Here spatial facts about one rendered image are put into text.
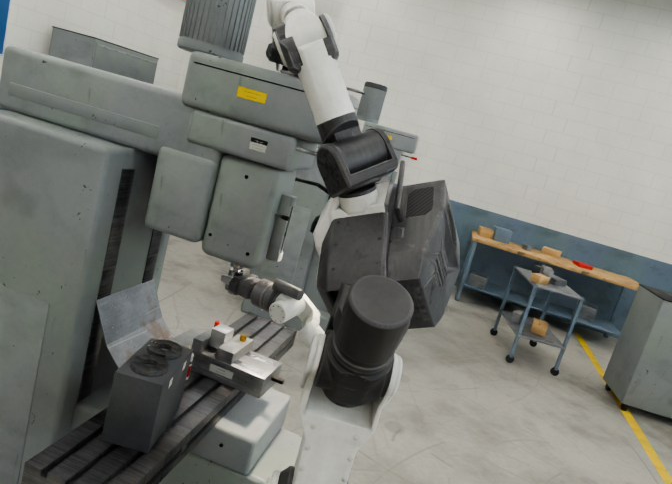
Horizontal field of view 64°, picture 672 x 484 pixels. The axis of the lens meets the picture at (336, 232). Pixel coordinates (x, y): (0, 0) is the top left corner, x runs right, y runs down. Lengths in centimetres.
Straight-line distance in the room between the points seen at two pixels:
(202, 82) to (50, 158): 50
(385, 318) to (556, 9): 768
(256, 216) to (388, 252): 60
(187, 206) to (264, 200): 24
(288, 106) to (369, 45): 688
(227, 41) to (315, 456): 116
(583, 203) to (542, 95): 159
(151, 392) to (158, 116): 80
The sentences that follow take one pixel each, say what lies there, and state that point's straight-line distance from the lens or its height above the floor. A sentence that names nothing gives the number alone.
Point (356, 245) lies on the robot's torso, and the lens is 114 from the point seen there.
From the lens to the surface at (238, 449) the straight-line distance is 177.
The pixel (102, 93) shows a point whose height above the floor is 170.
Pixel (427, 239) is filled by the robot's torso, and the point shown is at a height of 162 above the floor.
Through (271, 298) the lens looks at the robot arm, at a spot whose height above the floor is 125.
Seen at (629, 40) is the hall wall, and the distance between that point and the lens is 847.
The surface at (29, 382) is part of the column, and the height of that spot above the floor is 78.
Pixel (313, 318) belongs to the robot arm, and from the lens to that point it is 163.
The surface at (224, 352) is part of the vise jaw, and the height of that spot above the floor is 102.
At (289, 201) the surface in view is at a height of 154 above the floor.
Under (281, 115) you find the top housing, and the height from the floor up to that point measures 178.
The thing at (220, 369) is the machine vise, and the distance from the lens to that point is 181.
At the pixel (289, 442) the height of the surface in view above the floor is 72.
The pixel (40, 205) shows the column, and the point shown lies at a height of 133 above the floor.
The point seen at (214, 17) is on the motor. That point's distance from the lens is 171.
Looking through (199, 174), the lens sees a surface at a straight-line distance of 165.
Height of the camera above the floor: 179
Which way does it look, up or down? 11 degrees down
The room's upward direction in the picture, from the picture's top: 15 degrees clockwise
